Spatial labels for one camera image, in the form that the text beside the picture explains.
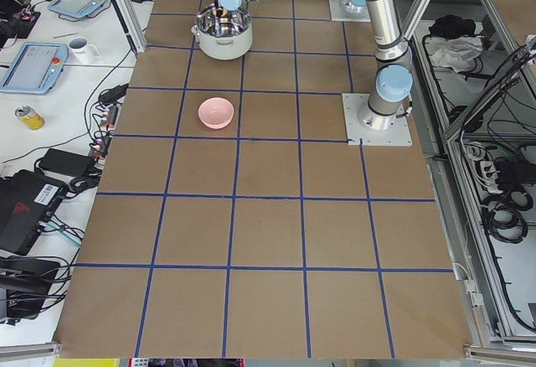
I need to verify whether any pale green electric pot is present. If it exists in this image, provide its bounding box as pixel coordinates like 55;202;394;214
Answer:
191;4;253;60

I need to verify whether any pink bowl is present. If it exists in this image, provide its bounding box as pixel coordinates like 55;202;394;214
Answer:
198;97;235;129

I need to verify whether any white mug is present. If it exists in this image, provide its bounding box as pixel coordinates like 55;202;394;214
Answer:
68;37;101;65

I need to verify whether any near teach pendant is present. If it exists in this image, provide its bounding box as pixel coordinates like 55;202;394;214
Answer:
1;42;69;95

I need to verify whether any yellow drink can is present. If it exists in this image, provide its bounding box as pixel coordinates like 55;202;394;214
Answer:
14;106;45;131

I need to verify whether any black power adapter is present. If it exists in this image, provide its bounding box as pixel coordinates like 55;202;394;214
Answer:
34;148;95;177

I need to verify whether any white crumpled cloth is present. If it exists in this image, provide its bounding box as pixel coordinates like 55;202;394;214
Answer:
430;37;483;73

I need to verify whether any black computer box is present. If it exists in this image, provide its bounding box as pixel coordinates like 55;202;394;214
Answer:
1;169;69;256

